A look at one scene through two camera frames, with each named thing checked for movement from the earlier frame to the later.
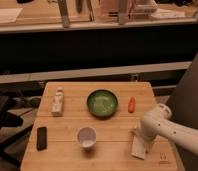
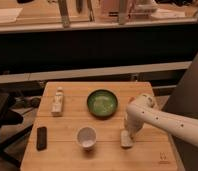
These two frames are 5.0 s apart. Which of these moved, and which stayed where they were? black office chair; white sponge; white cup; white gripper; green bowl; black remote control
Moved: white gripper; white sponge
Stayed: black office chair; green bowl; white cup; black remote control
